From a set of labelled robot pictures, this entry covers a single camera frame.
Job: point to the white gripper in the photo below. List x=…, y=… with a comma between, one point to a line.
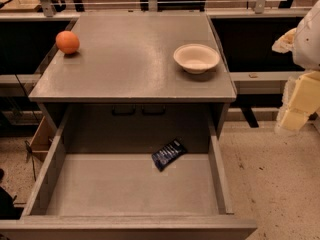
x=308, y=44

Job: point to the blue rxbar wrapper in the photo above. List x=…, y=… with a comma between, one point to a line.
x=168, y=154

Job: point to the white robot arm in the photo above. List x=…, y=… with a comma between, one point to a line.
x=306, y=51

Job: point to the grey cabinet counter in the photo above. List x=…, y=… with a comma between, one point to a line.
x=128, y=58

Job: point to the open grey top drawer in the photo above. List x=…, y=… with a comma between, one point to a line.
x=99, y=182

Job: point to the white paper bowl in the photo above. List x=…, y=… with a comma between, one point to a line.
x=196, y=58

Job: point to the orange round fruit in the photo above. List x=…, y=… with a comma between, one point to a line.
x=67, y=42

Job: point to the brown cardboard box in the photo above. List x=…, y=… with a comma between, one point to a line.
x=42, y=140

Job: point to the grey metal rail shelf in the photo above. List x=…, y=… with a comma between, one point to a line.
x=262, y=82

